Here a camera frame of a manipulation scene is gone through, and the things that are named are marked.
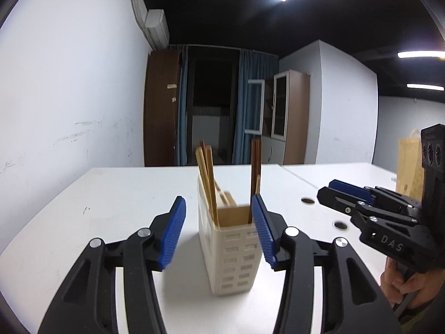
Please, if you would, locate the white air conditioner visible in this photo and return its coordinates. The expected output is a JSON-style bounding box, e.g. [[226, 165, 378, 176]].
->
[[125, 0, 170, 48]]

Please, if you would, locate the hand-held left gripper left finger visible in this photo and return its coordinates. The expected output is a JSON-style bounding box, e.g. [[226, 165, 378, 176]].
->
[[38, 195, 187, 334]]

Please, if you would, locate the person's right hand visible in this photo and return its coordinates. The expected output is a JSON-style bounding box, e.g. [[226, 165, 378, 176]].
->
[[380, 260, 442, 310]]

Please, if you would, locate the wide blue curtain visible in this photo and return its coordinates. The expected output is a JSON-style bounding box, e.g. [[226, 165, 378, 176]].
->
[[232, 49, 279, 165]]

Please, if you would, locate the brown paper bag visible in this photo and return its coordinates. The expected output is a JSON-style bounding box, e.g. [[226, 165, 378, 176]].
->
[[397, 129, 426, 196]]

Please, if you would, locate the wooden glass-door cabinet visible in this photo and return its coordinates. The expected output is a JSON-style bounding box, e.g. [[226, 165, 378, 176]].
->
[[260, 69, 310, 165]]

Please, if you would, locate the dark brown wooden chopstick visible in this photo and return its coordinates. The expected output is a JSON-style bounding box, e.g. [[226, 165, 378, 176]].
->
[[256, 138, 262, 196], [251, 139, 257, 224]]

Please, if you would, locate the cream plastic utensil holder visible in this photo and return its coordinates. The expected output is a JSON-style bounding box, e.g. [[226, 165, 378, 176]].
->
[[197, 174, 263, 296]]

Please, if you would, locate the white framed glass door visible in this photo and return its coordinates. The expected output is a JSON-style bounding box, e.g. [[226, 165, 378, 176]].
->
[[244, 79, 266, 135]]

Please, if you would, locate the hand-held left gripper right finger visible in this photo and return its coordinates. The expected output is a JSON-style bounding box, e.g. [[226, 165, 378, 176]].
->
[[251, 193, 404, 334]]

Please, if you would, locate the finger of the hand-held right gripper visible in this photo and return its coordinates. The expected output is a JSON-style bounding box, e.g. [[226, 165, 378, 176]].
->
[[328, 180, 421, 213], [317, 187, 418, 230]]

